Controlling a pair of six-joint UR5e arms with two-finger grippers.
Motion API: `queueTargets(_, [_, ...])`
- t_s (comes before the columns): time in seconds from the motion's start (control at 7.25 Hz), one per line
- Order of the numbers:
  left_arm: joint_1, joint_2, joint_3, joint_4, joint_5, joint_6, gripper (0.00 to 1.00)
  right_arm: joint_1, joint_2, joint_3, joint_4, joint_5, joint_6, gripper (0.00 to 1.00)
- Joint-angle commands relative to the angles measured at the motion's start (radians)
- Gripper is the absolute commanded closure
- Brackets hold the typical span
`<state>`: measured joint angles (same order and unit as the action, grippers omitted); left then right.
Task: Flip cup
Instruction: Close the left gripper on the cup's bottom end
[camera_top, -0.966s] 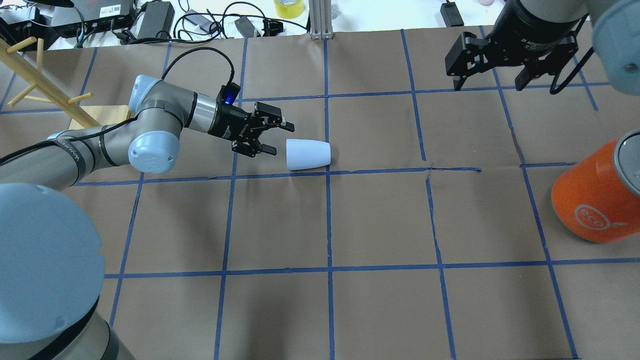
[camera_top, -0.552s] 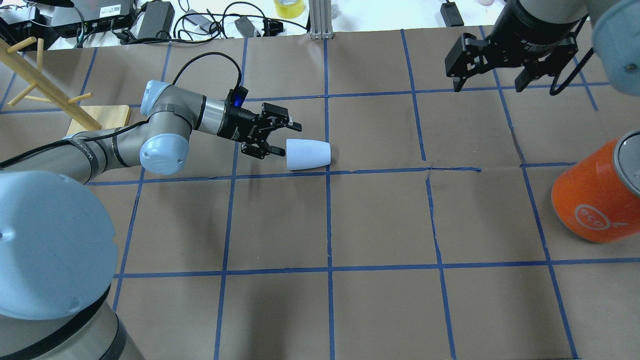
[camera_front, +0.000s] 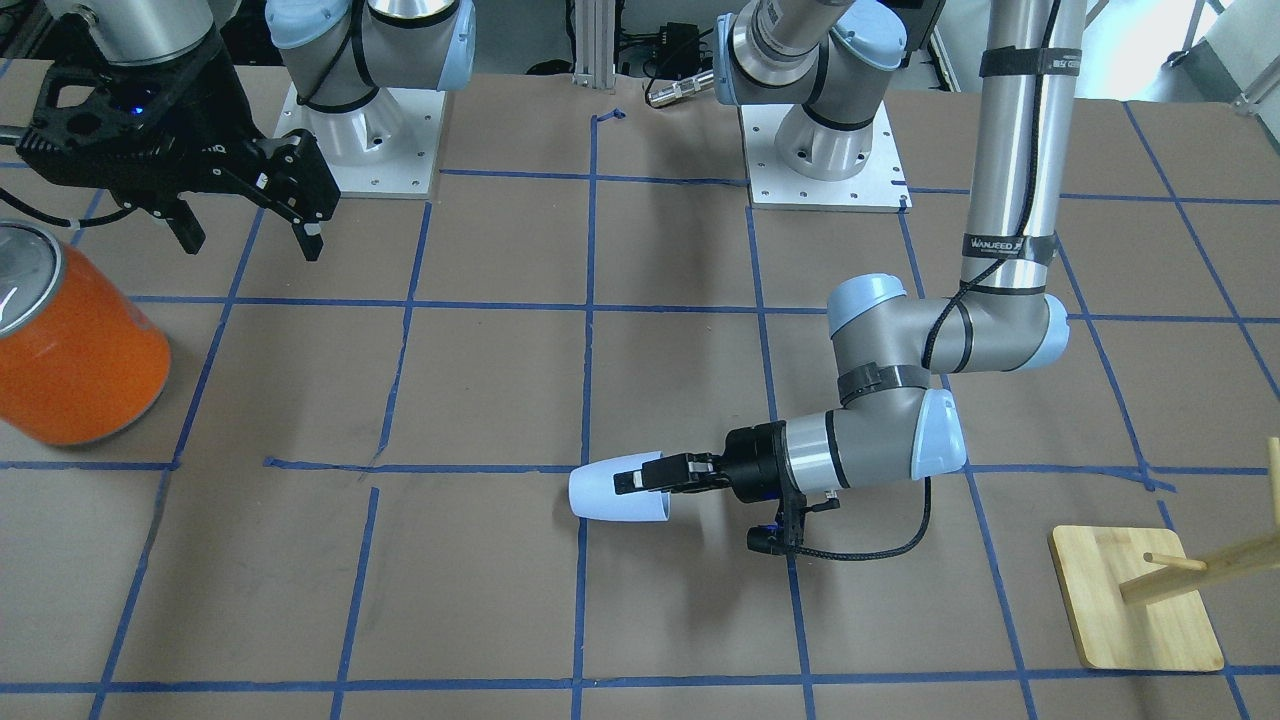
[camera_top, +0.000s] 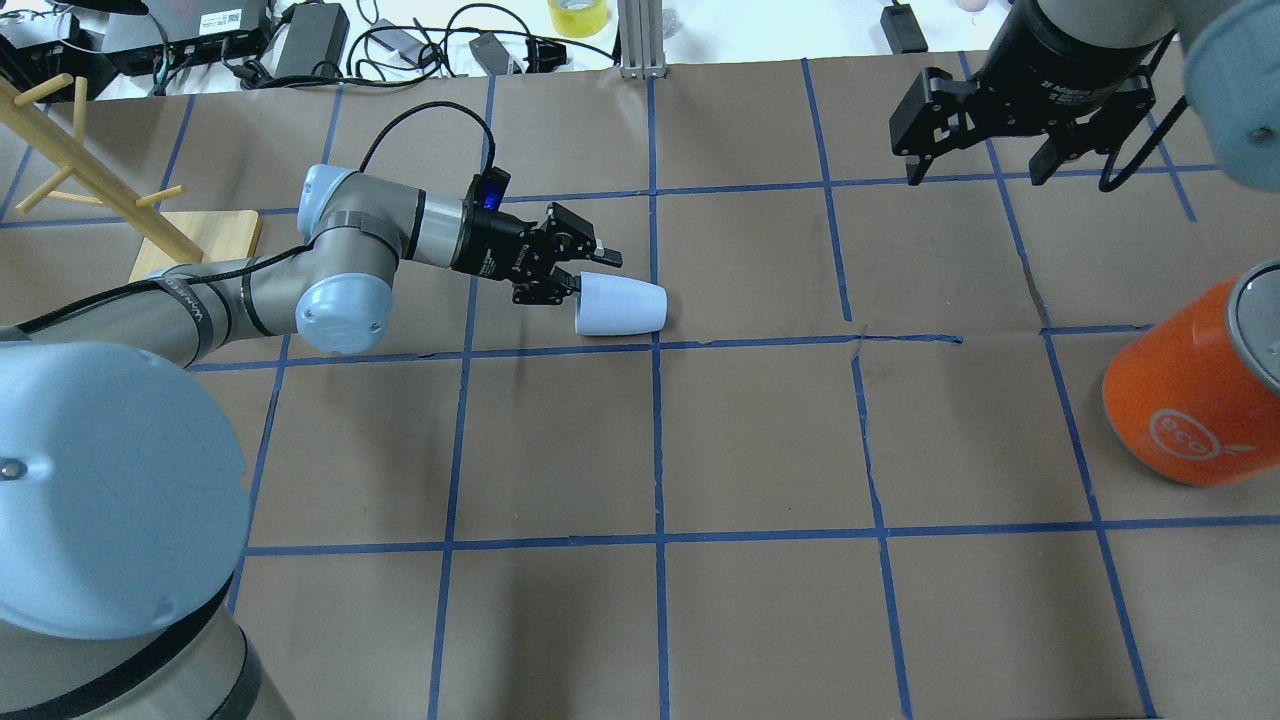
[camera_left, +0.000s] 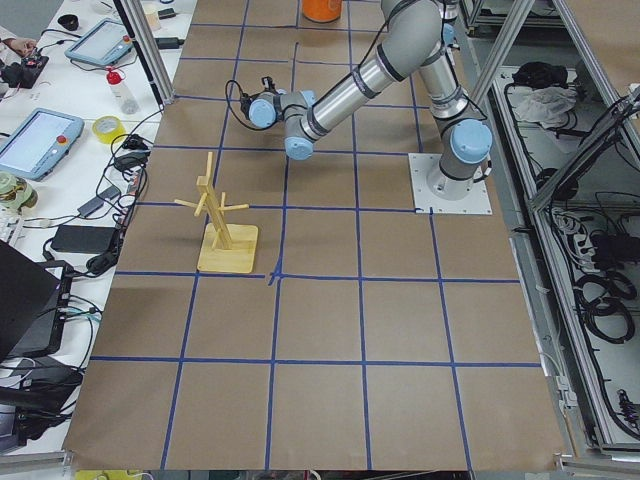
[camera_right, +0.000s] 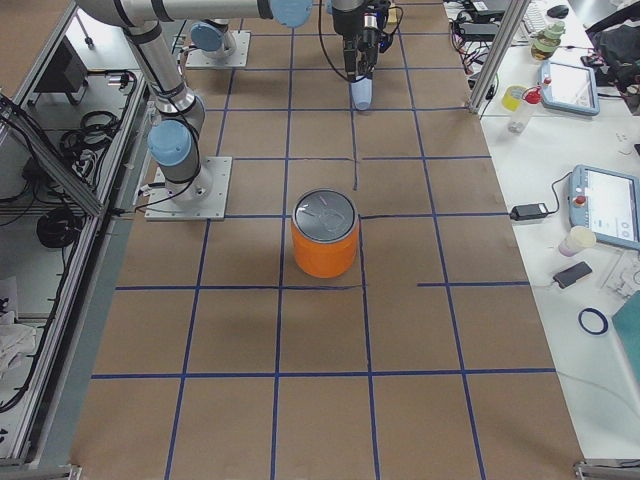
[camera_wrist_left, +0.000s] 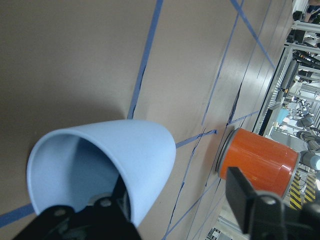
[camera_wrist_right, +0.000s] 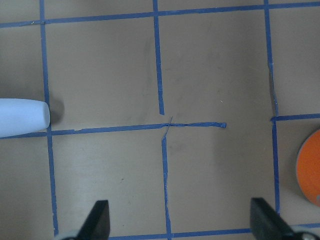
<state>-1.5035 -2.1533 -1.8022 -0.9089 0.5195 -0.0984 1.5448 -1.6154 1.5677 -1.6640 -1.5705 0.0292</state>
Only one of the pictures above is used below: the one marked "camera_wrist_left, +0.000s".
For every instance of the orange cylindrical bin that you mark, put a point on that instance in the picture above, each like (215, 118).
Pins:
(267, 164)

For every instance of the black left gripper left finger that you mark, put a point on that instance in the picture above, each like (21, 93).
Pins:
(106, 218)

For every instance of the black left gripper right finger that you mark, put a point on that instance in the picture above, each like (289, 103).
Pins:
(260, 214)

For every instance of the white plastic cup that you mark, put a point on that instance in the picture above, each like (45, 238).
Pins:
(70, 166)

